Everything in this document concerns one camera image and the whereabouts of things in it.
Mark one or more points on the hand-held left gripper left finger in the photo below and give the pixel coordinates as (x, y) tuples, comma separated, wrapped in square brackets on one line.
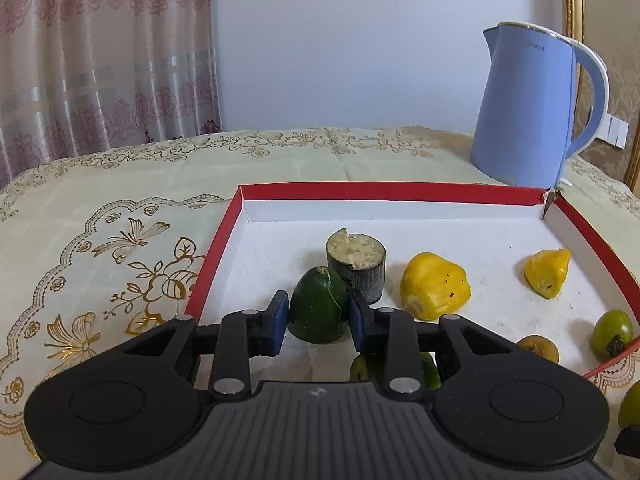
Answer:
[(277, 322)]

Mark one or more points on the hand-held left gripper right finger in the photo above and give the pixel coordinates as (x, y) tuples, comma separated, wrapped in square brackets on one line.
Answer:
[(359, 322)]

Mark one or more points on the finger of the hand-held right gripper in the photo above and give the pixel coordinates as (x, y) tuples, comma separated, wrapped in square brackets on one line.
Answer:
[(629, 441)]

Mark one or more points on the round green fruit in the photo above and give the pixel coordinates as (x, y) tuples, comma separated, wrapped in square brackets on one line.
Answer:
[(611, 332), (631, 405)]

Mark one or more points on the dark green cucumber end piece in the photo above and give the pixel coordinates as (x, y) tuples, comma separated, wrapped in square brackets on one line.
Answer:
[(317, 310)]

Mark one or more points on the cucumber piece with cut face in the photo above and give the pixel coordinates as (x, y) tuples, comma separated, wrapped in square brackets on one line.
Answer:
[(362, 367)]

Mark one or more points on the dark purple sugarcane piece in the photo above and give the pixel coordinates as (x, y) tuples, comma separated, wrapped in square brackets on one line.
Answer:
[(356, 260)]

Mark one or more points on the yellow fruit piece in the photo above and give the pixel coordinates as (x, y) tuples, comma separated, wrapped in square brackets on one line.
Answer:
[(435, 285), (547, 272)]

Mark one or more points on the brown longan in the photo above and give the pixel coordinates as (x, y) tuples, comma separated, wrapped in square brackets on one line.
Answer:
[(540, 349)]

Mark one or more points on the red cardboard box tray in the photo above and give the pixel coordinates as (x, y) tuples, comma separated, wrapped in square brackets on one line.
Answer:
[(475, 240)]

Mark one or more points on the cream embroidered tablecloth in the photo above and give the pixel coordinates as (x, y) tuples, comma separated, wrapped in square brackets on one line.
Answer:
[(100, 220)]

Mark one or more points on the blue electric kettle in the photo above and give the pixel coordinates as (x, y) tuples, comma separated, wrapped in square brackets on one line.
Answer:
[(525, 110)]

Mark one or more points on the pink patterned curtain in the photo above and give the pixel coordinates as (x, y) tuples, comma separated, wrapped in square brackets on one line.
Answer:
[(100, 60)]

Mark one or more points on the white wall switch panel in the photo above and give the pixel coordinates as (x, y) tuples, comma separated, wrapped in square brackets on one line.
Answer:
[(615, 130)]

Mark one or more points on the gold ornate frame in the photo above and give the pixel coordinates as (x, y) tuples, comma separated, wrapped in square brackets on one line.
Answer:
[(573, 0)]

